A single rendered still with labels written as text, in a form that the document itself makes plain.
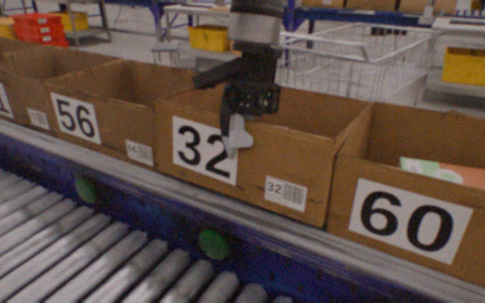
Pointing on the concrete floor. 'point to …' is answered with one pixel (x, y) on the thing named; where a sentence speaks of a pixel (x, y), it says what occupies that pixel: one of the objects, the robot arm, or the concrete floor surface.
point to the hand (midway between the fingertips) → (230, 151)
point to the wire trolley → (359, 62)
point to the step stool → (173, 54)
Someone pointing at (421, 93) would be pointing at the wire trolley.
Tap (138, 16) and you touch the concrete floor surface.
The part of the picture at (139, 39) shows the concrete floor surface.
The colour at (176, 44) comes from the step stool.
